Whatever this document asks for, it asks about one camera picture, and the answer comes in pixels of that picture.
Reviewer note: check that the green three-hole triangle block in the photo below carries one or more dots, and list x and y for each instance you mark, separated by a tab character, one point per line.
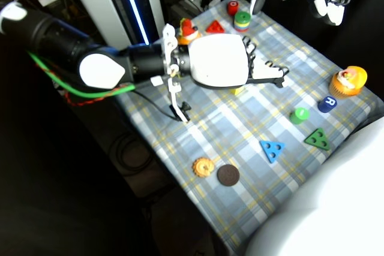
318	138

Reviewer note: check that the strawberry fruit tart toy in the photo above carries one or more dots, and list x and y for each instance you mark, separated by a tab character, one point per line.
187	29

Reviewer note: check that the yellow frosted toy cupcake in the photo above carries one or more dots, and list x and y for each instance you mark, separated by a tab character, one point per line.
345	88

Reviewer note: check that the red letter cylinder block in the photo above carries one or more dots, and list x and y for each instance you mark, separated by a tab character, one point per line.
231	11

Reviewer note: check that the blue letter R cylinder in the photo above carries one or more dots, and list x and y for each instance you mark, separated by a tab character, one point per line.
325	107

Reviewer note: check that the white robot body column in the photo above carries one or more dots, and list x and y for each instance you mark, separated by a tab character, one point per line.
90	4

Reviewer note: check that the yellow cube block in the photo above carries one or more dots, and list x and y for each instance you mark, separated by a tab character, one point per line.
237	91

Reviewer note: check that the green cylinder block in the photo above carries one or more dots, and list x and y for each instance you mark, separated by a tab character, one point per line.
297	119

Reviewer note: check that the blue plaid tablecloth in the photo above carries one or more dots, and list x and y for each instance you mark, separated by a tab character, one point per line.
240	124

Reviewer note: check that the yellow flower biscuit toy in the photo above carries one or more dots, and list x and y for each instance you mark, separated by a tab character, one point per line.
199	163

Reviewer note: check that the red three-hole triangle block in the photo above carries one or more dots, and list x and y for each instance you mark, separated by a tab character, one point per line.
210	30

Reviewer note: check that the brown sandwich cookie toy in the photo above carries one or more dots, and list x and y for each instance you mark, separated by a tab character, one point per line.
228	175

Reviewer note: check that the blue three-hole triangle block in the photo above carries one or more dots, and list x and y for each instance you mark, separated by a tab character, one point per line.
273	149

